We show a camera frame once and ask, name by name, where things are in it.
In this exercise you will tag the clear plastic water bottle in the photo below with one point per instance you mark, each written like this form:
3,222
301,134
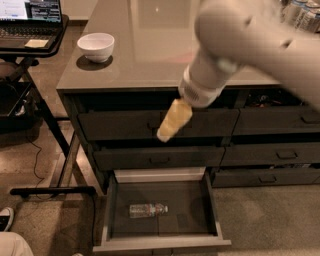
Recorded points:
147,210

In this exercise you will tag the bottom right grey drawer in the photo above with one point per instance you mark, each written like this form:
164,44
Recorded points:
265,177

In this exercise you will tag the white shoe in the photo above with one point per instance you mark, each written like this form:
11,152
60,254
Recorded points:
6,218

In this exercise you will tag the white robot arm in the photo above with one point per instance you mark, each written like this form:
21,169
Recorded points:
235,33

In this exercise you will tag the top right grey drawer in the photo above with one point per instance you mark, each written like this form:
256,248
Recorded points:
277,120

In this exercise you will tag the middle left grey drawer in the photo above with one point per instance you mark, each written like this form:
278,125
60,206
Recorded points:
162,157

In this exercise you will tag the open bottom left drawer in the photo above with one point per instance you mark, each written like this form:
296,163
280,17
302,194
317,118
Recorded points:
190,225

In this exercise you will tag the top left grey drawer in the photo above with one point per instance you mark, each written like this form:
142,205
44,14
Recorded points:
127,125

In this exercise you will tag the person's beige trouser leg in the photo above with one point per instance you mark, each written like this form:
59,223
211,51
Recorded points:
12,244

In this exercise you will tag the yellow sticky note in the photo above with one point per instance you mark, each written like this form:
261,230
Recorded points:
36,43

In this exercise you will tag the open laptop computer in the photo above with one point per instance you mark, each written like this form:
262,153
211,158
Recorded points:
23,20

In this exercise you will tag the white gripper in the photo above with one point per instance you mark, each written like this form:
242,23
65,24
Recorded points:
201,90

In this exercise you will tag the grey drawer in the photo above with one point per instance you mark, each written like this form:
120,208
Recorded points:
277,120
127,125
162,157
271,154
265,177

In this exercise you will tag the grey drawer cabinet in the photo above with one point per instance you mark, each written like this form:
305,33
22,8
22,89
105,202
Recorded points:
154,41

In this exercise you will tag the middle right grey drawer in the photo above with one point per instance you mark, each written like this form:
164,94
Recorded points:
271,154

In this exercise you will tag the white ceramic bowl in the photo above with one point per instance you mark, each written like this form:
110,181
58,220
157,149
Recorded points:
96,47

